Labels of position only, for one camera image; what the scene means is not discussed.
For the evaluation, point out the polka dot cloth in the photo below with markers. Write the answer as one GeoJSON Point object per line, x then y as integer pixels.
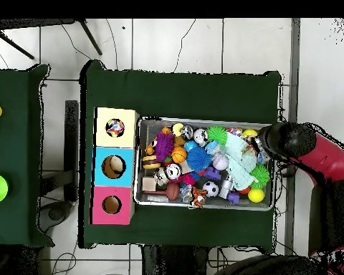
{"type": "Point", "coordinates": [235, 131]}
{"type": "Point", "coordinates": [114, 128]}

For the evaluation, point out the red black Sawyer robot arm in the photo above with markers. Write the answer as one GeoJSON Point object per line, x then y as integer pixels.
{"type": "Point", "coordinates": [332, 160]}

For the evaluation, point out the shallow silver mesh bin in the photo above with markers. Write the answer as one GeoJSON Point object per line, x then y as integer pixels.
{"type": "Point", "coordinates": [152, 129]}

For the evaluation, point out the wooden box with three holes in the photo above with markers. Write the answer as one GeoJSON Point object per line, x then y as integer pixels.
{"type": "Point", "coordinates": [129, 160]}

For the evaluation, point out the orange toy basketball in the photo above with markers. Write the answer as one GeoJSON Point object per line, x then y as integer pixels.
{"type": "Point", "coordinates": [178, 154]}

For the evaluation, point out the purple spiky rubber toy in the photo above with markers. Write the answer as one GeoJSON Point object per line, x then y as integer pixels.
{"type": "Point", "coordinates": [164, 146]}

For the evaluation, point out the red soda can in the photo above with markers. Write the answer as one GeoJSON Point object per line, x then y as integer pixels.
{"type": "Point", "coordinates": [173, 171]}

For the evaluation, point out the toy hamburger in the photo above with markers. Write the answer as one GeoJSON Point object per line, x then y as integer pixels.
{"type": "Point", "coordinates": [151, 162]}

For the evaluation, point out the blue spiky rubber ball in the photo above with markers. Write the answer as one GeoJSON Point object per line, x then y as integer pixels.
{"type": "Point", "coordinates": [198, 159]}

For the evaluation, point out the green spiky rubber ball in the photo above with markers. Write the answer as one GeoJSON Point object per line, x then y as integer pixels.
{"type": "Point", "coordinates": [217, 134]}

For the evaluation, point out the tiger plush toy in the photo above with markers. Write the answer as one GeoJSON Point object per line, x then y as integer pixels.
{"type": "Point", "coordinates": [199, 197]}

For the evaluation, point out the black white soccer ball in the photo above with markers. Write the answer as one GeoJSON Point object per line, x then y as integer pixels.
{"type": "Point", "coordinates": [210, 189]}

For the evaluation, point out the beige ball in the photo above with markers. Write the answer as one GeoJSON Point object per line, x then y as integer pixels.
{"type": "Point", "coordinates": [116, 163]}

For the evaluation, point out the dark green tablecloth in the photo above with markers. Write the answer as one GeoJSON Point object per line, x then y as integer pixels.
{"type": "Point", "coordinates": [175, 94]}
{"type": "Point", "coordinates": [14, 143]}

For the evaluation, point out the mint green cloth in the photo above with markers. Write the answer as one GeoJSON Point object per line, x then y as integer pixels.
{"type": "Point", "coordinates": [239, 163]}

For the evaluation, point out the black metal stand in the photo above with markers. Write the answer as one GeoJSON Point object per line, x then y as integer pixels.
{"type": "Point", "coordinates": [31, 23]}

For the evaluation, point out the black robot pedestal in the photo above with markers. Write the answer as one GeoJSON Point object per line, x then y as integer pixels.
{"type": "Point", "coordinates": [175, 260]}

